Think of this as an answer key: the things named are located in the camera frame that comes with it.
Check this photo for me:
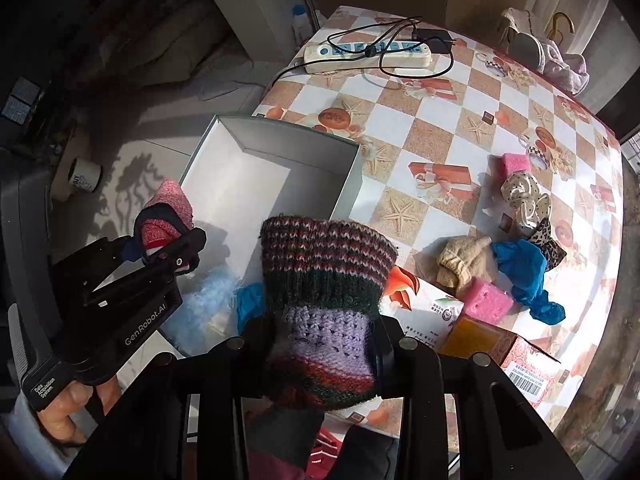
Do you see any cream polka dot scrunchie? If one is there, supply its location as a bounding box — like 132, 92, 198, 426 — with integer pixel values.
501, 170, 552, 237

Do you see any striped knit sock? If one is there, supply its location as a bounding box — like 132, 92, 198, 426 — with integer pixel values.
250, 215, 399, 466

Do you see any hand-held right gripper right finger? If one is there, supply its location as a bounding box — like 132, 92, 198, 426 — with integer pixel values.
374, 317, 583, 480

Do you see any beige sock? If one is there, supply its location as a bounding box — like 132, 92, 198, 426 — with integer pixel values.
436, 235, 497, 289

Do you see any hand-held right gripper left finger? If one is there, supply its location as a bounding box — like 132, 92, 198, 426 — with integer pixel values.
65, 317, 275, 480

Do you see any red patterned carton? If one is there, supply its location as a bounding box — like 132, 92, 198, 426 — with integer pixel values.
439, 316, 563, 402

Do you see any white bottle with blue cap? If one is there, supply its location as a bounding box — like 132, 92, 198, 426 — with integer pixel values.
291, 5, 312, 45

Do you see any black power adapter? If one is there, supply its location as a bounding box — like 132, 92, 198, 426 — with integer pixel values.
414, 29, 457, 55

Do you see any person's left hand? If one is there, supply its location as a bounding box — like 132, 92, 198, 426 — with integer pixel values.
41, 377, 121, 447

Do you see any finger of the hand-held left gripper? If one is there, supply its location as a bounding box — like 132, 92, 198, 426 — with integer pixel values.
85, 228, 207, 311
55, 235, 146, 291

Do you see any leopard print scrunchie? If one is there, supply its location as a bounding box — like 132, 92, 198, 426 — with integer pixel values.
529, 219, 568, 272

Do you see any pink sponge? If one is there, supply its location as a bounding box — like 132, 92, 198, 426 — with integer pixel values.
501, 152, 534, 177
459, 280, 516, 324

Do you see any red and navy sock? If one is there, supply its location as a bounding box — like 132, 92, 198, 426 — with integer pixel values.
132, 178, 201, 273

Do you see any grey round cushion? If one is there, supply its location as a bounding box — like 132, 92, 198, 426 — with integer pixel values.
507, 30, 547, 69

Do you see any white power strip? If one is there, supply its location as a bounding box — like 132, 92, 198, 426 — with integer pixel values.
304, 41, 432, 74

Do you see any printed snack packet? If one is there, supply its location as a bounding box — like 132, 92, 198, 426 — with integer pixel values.
382, 265, 467, 352

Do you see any person's red striped garment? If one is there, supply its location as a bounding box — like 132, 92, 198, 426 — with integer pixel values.
305, 427, 348, 480

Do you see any light blue fluffy cloth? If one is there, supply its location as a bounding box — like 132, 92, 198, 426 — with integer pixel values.
162, 265, 241, 343

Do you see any white cardboard box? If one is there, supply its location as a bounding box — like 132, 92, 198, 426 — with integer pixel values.
160, 114, 362, 348

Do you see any black cable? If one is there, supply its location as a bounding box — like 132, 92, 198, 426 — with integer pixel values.
327, 16, 457, 80

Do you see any lilac garment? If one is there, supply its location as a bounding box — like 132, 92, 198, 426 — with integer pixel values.
541, 40, 590, 95

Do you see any white paper cup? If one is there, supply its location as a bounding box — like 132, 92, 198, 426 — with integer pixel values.
67, 156, 103, 194

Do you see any gold hook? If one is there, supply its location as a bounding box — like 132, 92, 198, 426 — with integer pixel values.
547, 11, 576, 41

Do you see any checked printed tablecloth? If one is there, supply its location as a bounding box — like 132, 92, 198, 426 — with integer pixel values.
251, 5, 626, 453

